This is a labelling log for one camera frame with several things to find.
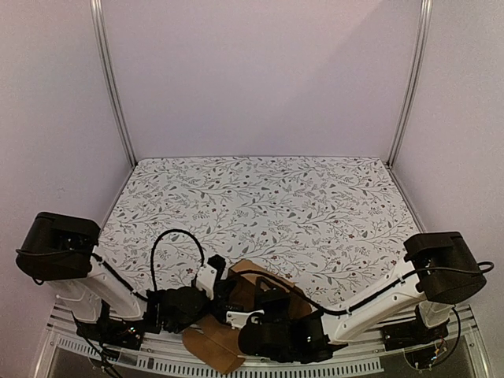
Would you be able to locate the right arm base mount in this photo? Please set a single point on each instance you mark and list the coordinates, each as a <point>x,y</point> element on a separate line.
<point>412,333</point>

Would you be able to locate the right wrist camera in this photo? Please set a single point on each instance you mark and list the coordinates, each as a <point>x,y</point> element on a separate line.
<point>238,319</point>

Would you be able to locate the aluminium front rail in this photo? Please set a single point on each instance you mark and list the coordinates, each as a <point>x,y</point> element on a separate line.
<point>65,354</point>

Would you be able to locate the aluminium frame post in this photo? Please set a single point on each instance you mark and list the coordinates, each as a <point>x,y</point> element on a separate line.
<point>420,44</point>
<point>98,20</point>

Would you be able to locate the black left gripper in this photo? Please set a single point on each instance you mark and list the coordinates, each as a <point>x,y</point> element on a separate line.
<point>222,291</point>

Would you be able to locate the floral patterned table mat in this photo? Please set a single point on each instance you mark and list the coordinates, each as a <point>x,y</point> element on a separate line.
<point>331,225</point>

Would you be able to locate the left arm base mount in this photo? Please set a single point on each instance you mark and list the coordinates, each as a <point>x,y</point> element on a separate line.
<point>114,332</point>

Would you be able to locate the left aluminium frame post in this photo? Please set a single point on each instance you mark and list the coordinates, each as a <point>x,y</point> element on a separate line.
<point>98,20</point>

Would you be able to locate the right aluminium frame post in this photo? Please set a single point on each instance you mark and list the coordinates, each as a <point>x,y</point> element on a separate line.
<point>420,44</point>

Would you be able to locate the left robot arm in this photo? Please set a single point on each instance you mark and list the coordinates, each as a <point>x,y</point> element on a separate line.
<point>62,251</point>

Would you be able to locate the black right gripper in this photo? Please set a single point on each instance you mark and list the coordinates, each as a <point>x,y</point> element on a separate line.
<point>272,298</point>

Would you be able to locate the brown cardboard box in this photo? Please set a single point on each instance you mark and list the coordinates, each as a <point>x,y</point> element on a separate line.
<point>248,292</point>

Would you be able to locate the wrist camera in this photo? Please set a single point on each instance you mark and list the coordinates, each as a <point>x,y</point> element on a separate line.
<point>238,319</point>
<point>208,275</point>

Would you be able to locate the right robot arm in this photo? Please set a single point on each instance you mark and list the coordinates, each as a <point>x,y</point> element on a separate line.
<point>438,272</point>

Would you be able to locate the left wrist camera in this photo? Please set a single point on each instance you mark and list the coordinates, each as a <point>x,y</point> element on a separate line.
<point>208,275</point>

